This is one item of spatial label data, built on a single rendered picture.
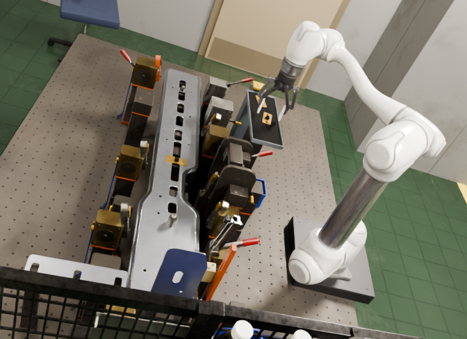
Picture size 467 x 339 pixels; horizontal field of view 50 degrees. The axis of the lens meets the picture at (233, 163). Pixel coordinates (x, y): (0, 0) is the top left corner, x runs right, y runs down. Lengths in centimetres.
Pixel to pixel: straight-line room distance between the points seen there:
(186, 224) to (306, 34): 83
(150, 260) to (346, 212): 69
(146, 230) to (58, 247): 42
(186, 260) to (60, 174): 111
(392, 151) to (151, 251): 82
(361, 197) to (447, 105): 290
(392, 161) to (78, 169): 136
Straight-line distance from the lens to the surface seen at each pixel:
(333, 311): 221
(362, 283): 230
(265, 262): 220
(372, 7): 491
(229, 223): 155
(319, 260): 192
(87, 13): 401
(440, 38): 421
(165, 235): 171
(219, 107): 219
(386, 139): 157
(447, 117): 463
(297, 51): 195
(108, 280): 156
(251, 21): 478
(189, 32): 492
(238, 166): 178
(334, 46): 204
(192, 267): 129
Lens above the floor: 227
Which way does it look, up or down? 37 degrees down
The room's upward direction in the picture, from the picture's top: 25 degrees clockwise
